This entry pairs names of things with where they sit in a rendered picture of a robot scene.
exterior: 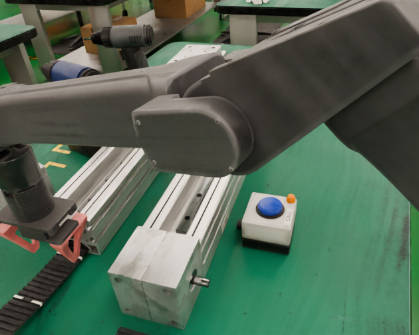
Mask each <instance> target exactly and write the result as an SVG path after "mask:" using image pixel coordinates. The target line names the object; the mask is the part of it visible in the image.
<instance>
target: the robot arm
mask: <svg viewBox="0 0 419 335"><path fill-rule="evenodd" d="M271 35H272V37H269V38H267V39H265V40H263V41H261V42H260V43H258V44H257V45H255V46H254V47H252V48H250V49H243V50H238V51H233V52H232V53H229V54H228V55H226V56H225V57H223V55H222V54H221V53H219V52H213V53H206V54H202V55H196V56H191V57H188V58H183V59H181V60H177V61H175V62H171V63H168V64H163V65H159V66H149V67H146V68H138V69H134V70H125V71H120V72H112V73H108V74H99V75H94V76H86V77H81V78H73V79H68V80H60V81H55V82H47V83H42V84H34V85H26V84H17V82H15V83H11V84H4V85H2V86H0V190H1V192H2V194H3V196H4V198H5V200H6V202H7V205H6V206H5V207H4V208H2V210H0V236H2V237H4V238H6V239H8V240H10V241H11V242H13V243H15V244H17V245H19V246H21V247H23V248H25V249H26V250H28V251H30V252H32V253H35V252H36V251H37V250H38V249H39V247H40V244H39V241H42V242H46V243H49V244H50V246H51V247H52V248H54V249H55V250H56V251H58V252H59V253H60V254H62V255H63V256H64V257H66V258H67V259H68V260H70V261H71V262H73V263H75V262H76V260H77V259H78V258H79V255H80V243H81V238H82V234H83V231H84V228H85V225H86V221H87V219H88V217H87V216H86V214H85V213H79V212H76V214H75V215H74V216H73V217H72V218H71V219H67V220H66V221H65V222H64V223H63V224H62V225H61V226H60V225H59V224H60V223H61V222H62V221H63V219H64V218H65V217H66V216H67V215H72V214H73V213H74V212H75V211H76V210H77V209H78V207H77V205H76V202H75V200H71V199H65V198H60V197H53V196H52V195H51V192H50V190H49V187H48V185H47V183H46V180H45V178H44V175H43V173H42V171H41V168H40V166H39V163H38V161H37V159H36V156H35V153H34V151H33V149H32V147H31V144H30V143H34V144H60V145H74V146H101V147H115V148H140V149H142V150H143V152H144V154H145V156H146V157H147V159H148V161H149V162H150V164H151V166H152V167H153V168H154V170H155V171H158V172H165V173H177V174H184V175H196V176H204V177H216V178H219V177H225V176H228V175H229V174H230V175H247V174H251V173H253V172H255V171H257V170H258V169H260V168H261V167H263V166H264V165H265V164H267V163H268V162H270V161H271V160H272V159H273V158H275V157H277V156H278V155H279V154H281V153H282V152H284V151H285V150H286V149H287V148H289V147H291V146H292V145H293V144H295V143H296V142H298V141H299V140H300V139H301V138H303V137H305V136H306V135H307V134H308V133H310V132H312V131H313V130H314V129H315V128H317V127H318V126H320V125H321V124H322V123H324V124H325V125H326V126H327V127H328V128H329V130H330V131H331V132H332V133H333V134H334V135H335V136H336V137H337V138H338V139H339V140H340V141H341V142H342V143H343V144H344V145H345V146H346V147H348V148H349V149H351V150H353V151H355V152H358V153H359V154H360V155H362V156H363V157H364V158H365V159H366V160H368V161H369V162H370V163H371V164H372V165H373V166H374V167H375V168H376V169H377V170H378V171H379V172H380V173H381V174H382V175H383V176H384V177H385V178H386V179H387V180H388V181H390V182H391V184H392V185H393V186H394V187H395V188H396V189H397V190H398V191H399V192H400V193H401V194H402V195H403V196H404V197H405V198H407V200H408V201H409V202H410V203H411V204H412V205H413V206H414V207H415V208H416V210H417V211H418V212H419V0H343V1H340V2H338V3H335V4H334V5H331V6H329V7H327V8H325V9H322V10H320V11H317V12H316V13H313V14H311V15H309V16H307V17H304V18H302V19H300V20H298V21H295V22H294V23H291V24H289V25H286V26H284V27H282V28H280V29H277V30H276V31H274V32H272V34H271ZM16 230H19V232H20V234H21V236H22V237H24V238H28V239H31V240H32V243H31V244H30V243H29V242H27V241H26V240H24V239H22V238H21V237H20V236H18V235H16V234H15V232H16ZM73 234H74V252H72V251H71V250H70V249H69V246H68V245H69V239H70V238H71V237H72V235H73Z"/></svg>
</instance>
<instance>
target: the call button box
mask: <svg viewBox="0 0 419 335"><path fill-rule="evenodd" d="M264 197H275V198H277V199H279V200H280V201H281V202H282V204H283V208H282V211H281V212H280V213H279V214H277V215H272V216H269V215H264V214H262V213H261V212H260V211H259V210H258V203H259V201H260V200H261V199H263V198H264ZM296 210H297V199H295V202H294V203H287V198H286V197H281V196H276V195H268V194H263V193H255V192H253V193H252V194H251V197H250V200H249V203H248V205H247V209H246V210H245V214H244V216H243V219H242V220H240V219H239V220H238V221H237V229H239V230H242V246H243V247H249V248H252V249H259V250H262V251H269V252H273V253H279V254H283V255H288V254H289V251H290V247H291V241H292V238H293V232H294V228H295V219H296Z"/></svg>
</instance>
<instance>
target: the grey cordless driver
mask: <svg viewBox="0 0 419 335"><path fill-rule="evenodd" d="M83 40H84V41H87V40H91V41H92V43H93V44H96V45H102V46H104V47H105V48H107V49H113V48H116V49H121V50H119V52H120V55H121V57H122V60H125V61H126V65H127V67H128V70H134V69H138V68H146V67H149V65H148V61H147V59H146V55H145V53H144V50H143V49H141V48H140V47H147V46H149V47H150V46H152V44H154V31H153V28H152V27H151V26H150V25H145V24H143V25H121V26H112V27H103V28H102V30H101V31H97V32H95V33H92V34H91V37H89V38H83Z"/></svg>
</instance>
